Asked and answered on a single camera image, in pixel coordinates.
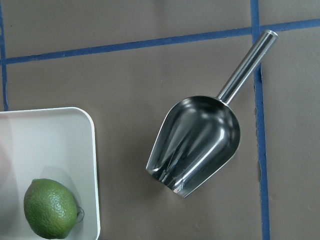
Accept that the stainless steel ice scoop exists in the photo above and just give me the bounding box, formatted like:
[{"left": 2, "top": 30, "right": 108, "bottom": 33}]
[{"left": 146, "top": 29, "right": 279, "bottom": 198}]

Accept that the white square tray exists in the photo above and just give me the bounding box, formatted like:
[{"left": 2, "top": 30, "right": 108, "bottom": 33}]
[{"left": 0, "top": 107, "right": 101, "bottom": 240}]

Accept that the green lime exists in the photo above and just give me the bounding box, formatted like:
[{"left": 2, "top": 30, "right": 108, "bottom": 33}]
[{"left": 23, "top": 178, "right": 77, "bottom": 240}]

